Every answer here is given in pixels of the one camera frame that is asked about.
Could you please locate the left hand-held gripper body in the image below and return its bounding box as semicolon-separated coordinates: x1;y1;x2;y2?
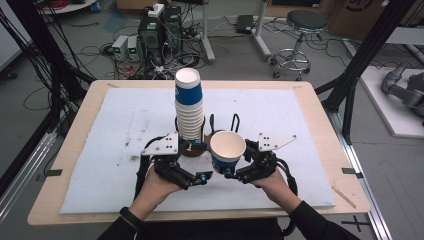
141;132;198;191

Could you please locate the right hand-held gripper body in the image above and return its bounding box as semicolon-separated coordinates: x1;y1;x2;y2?
237;133;298;185

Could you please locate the black wire cup holder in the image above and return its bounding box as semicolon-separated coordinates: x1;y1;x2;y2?
203;113;242;153
174;114;208;158

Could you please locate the blue banded paper cup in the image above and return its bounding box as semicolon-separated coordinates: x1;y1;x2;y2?
209;130;248;175

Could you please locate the stack of white paper cups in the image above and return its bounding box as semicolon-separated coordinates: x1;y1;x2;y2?
174;67;206;142

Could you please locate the person's left hand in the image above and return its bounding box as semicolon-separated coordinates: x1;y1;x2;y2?
138;166;183;204

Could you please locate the person's right hand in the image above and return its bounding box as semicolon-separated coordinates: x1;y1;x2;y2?
250;168;296;206

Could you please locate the white foam mat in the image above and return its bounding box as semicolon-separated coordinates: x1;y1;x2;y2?
59;87;337;215

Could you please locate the person's torso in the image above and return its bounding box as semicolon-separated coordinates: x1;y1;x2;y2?
133;217;294;240

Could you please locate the black wristband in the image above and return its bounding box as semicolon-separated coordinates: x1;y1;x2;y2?
119;206;144;230

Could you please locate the grey power supply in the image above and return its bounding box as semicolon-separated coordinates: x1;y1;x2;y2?
126;34;142;62
111;34;129;62

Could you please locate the white-legged wooden desk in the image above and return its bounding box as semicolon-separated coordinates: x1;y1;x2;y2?
199;0;273;64

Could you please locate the black computer tower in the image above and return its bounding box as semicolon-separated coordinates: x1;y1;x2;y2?
138;4;166;66
163;4;184;54

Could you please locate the white platform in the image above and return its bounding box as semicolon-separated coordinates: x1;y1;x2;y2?
359;64;424;139

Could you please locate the black box on floor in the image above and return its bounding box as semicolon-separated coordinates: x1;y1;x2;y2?
235;14;255;34

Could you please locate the black round stool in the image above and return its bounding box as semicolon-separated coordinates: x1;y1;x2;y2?
270;9;329;82

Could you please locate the white power strip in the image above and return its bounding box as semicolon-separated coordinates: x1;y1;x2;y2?
147;3;166;18

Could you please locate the brown cardboard box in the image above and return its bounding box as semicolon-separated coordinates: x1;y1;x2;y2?
328;0;388;33

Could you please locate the round white table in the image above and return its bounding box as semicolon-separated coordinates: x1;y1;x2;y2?
39;0;98;15

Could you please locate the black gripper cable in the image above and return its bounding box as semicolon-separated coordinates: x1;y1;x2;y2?
275;157;300;236
134;134;168;201

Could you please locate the aluminium rail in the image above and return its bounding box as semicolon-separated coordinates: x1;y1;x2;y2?
0;131;58;223
328;109;394;240

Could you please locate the black frame post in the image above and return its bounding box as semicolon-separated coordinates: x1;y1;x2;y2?
6;0;96;134
314;0;409;145

